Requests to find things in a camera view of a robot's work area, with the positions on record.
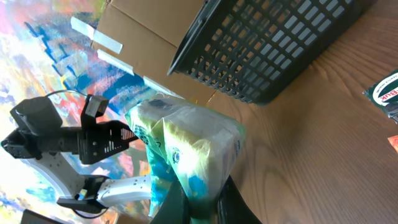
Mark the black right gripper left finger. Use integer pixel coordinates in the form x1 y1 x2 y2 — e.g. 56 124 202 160
150 178 190 224

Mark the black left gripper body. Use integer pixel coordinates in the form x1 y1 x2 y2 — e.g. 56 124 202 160
58 121 139 165

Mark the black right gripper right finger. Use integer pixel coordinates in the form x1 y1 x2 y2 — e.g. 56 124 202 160
217 176 262 224

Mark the green tissue pack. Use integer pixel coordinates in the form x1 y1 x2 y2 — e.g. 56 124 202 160
125 94 246 217

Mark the orange tissue pack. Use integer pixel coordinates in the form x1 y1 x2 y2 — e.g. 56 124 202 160
387 135 398 152

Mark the dark green round-logo box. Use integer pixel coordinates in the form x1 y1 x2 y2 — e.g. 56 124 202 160
363 70 397 123

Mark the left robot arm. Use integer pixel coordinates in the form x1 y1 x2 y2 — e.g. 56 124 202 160
1 95 152 217

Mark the colourful abstract painting backdrop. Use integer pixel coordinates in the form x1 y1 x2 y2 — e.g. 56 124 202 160
0 0 156 224

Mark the brown cardboard box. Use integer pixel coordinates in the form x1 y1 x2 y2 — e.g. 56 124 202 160
90 0 218 106

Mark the dark grey plastic mesh basket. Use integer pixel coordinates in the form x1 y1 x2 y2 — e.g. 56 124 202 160
169 0 361 105

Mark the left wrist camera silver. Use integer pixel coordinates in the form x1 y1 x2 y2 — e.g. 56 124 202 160
84 95 109 118

